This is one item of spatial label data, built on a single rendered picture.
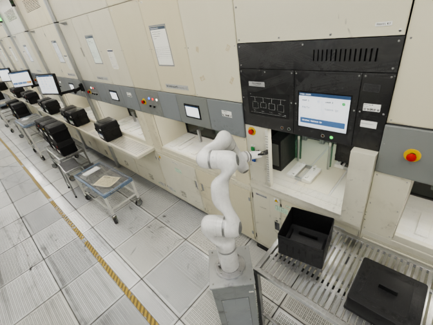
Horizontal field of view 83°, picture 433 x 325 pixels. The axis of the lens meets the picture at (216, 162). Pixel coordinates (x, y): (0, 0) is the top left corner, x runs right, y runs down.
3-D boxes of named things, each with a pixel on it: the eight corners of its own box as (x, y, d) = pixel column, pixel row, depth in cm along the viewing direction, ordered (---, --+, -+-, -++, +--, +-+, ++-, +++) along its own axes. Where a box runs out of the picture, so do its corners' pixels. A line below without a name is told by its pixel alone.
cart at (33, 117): (33, 152, 569) (11, 119, 525) (53, 143, 595) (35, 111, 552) (43, 161, 518) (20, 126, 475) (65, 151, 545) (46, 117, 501)
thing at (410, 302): (343, 307, 128) (345, 293, 121) (361, 265, 145) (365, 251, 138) (412, 348, 110) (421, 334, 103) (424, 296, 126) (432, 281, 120)
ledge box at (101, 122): (98, 138, 363) (91, 122, 350) (115, 131, 378) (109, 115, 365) (106, 143, 343) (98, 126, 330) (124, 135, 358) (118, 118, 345)
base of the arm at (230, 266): (216, 281, 151) (211, 262, 141) (214, 255, 167) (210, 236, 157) (247, 276, 150) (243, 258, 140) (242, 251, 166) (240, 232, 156)
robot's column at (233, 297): (225, 345, 187) (209, 289, 147) (223, 307, 211) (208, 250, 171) (262, 340, 186) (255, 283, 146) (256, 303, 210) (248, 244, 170)
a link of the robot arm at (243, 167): (244, 155, 143) (252, 169, 170) (230, 135, 149) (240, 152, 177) (231, 163, 143) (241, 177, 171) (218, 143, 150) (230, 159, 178)
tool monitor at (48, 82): (46, 101, 350) (31, 75, 331) (80, 89, 379) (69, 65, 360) (54, 104, 324) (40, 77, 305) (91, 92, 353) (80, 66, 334)
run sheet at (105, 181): (91, 185, 322) (91, 184, 321) (104, 175, 340) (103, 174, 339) (109, 188, 310) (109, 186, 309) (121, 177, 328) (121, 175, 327)
